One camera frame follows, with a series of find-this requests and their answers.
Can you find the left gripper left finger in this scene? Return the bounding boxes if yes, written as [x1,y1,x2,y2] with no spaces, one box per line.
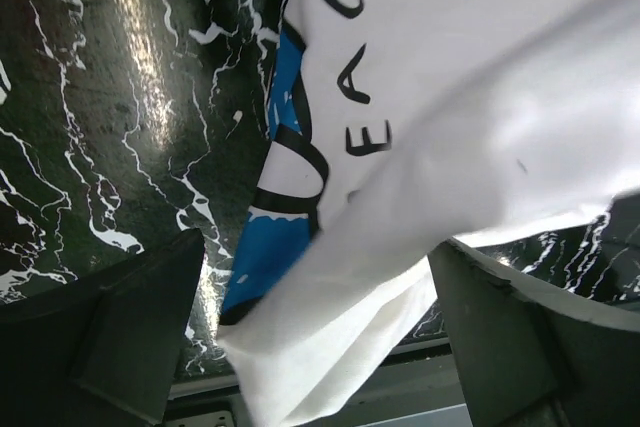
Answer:
[1,229,205,426]

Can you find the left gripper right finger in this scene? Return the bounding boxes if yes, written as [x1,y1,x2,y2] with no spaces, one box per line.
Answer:
[428,241,639,426]

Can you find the white t shirt blue print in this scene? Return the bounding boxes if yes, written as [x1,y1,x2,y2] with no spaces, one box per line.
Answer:
[218,0,639,426]

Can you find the black marble pattern mat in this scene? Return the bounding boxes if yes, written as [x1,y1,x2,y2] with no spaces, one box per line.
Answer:
[0,0,640,388]

